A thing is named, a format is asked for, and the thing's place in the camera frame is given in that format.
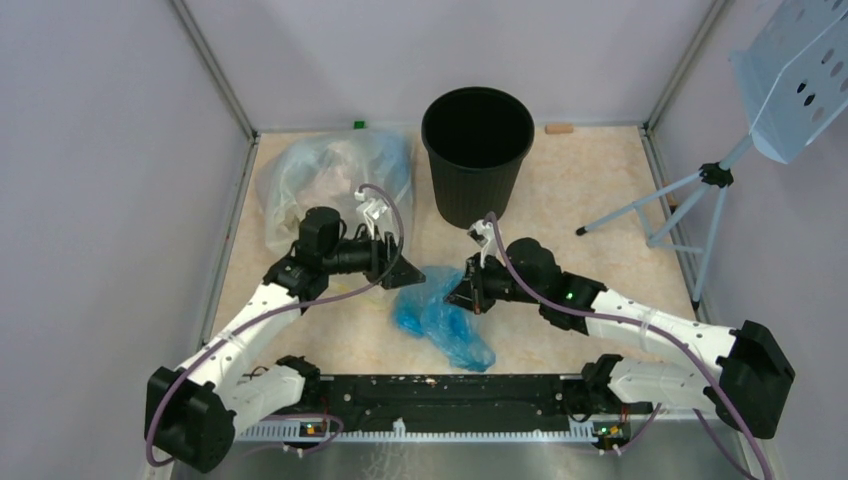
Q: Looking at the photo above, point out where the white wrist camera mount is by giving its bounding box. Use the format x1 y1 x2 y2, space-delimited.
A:
467 219 497 268
354 191 394 239

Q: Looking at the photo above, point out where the perforated light blue metal panel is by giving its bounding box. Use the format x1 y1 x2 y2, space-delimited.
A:
730 0 847 164

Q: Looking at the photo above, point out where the large translucent yellowish trash bag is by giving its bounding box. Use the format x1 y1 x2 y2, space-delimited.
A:
255 129 415 256

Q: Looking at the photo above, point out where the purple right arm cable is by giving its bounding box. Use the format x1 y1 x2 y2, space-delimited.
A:
483 211 776 480

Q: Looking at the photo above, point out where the blue plastic trash bag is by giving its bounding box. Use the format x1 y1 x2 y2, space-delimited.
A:
392 266 496 373

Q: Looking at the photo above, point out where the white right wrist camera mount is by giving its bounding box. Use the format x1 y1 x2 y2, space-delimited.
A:
467 219 497 268

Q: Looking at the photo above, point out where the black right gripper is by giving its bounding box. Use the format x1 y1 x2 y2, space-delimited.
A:
444 250 544 315

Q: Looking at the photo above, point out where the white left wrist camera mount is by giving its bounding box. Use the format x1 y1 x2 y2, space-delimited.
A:
354 191 394 239

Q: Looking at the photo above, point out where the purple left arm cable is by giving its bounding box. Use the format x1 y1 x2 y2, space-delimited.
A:
144 183 407 468

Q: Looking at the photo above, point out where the white toothed cable rail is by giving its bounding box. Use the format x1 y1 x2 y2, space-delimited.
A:
237 420 630 445

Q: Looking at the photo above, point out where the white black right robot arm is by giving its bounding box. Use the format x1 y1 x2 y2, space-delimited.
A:
444 238 796 439

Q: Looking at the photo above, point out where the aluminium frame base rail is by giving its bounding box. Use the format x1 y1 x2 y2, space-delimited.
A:
151 407 763 479

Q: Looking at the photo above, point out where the small tan wooden block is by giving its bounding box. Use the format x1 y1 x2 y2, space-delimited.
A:
544 123 575 135

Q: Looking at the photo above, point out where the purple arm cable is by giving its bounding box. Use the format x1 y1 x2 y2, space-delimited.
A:
144 183 407 468
483 211 776 480

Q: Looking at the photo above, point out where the light blue tripod stand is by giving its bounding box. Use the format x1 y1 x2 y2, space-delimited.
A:
575 134 754 311

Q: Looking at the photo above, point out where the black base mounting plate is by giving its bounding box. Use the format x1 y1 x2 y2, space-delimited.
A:
281 374 654 433

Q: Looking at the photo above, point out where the black ribbed trash bin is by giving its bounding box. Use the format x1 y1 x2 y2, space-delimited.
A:
421 86 535 229

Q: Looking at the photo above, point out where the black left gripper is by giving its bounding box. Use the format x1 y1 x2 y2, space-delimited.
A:
323 224 426 290

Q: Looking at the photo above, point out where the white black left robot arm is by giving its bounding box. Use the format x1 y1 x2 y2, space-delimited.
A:
145 202 425 473

